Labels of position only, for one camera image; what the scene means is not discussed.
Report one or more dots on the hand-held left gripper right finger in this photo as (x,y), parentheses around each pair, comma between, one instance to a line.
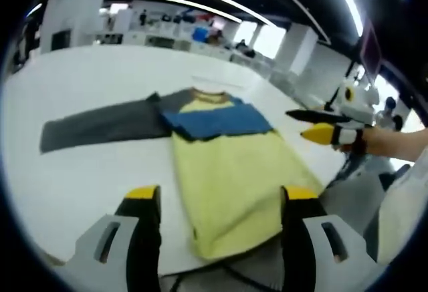
(301,208)

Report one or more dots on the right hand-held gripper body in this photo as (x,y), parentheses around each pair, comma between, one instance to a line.
(357,105)

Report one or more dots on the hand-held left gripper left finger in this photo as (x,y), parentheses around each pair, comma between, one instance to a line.
(143,212)

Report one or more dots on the yellow blue grey garment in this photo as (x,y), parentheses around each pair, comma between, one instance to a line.
(234,178)

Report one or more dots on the person's right hand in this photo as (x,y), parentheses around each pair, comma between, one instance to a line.
(376,141)

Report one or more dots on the grey mesh office chair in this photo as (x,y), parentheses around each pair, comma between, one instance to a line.
(354,205)

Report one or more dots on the dark hanging screen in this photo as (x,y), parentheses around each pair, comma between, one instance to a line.
(371,49)

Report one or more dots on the narrow white pillar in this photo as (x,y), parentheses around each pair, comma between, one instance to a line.
(296,51)

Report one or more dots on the blue bin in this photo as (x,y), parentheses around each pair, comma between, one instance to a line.
(200,34)

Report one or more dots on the long white counter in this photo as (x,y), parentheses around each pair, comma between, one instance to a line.
(167,39)

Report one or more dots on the black cabinet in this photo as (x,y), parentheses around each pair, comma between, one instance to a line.
(61,39)

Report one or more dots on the wide white pillar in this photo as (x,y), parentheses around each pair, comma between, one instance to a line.
(73,8)

